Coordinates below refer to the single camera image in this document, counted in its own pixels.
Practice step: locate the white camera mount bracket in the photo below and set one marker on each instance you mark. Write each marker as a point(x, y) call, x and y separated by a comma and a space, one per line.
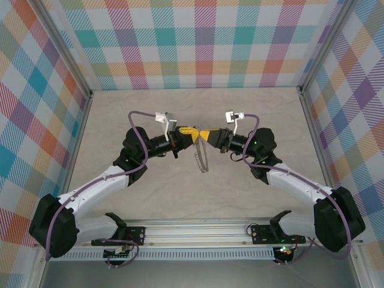
point(235, 127)
point(166, 132)

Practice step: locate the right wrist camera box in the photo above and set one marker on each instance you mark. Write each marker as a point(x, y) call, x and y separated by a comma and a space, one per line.
point(232, 117)

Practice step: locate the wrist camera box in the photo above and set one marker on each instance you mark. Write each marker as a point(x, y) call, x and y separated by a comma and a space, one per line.
point(172, 122)
point(232, 117)

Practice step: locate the metal disc with split rings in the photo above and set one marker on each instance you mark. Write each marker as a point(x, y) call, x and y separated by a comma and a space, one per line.
point(205, 163)

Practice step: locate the grey metal base tray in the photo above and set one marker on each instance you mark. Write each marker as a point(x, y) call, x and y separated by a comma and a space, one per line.
point(195, 276)

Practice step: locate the aluminium right frame post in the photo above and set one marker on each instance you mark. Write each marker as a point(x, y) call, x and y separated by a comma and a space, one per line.
point(324, 45)

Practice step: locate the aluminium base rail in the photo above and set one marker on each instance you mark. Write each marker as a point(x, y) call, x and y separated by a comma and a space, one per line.
point(195, 232)

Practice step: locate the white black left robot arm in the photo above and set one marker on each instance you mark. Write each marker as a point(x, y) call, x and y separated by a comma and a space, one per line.
point(96, 192)

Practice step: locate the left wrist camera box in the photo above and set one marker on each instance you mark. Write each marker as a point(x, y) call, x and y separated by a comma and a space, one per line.
point(172, 122)

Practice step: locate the aluminium left frame post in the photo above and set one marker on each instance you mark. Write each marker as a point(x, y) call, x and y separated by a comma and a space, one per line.
point(63, 45)

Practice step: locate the small controller board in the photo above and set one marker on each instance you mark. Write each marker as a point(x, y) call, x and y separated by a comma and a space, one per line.
point(284, 250)
point(117, 255)

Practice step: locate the aluminium frame post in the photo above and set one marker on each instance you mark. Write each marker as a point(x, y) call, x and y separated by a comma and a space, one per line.
point(63, 45)
point(324, 45)

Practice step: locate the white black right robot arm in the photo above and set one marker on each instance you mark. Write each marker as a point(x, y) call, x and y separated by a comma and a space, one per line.
point(297, 186)

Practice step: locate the aluminium table edge rail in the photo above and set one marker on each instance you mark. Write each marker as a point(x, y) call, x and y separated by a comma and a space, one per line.
point(80, 132)
point(318, 141)

